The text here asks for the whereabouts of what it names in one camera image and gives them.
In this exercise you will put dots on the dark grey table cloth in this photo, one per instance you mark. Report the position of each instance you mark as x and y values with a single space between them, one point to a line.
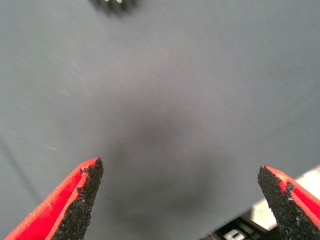
160 75

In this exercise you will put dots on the steel planetary gear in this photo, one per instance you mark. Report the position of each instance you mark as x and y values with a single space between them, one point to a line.
112 5

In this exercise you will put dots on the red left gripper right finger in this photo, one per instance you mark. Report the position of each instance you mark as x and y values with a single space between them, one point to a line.
292 207

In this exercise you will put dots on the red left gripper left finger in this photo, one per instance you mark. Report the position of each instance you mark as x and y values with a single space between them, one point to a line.
75 200

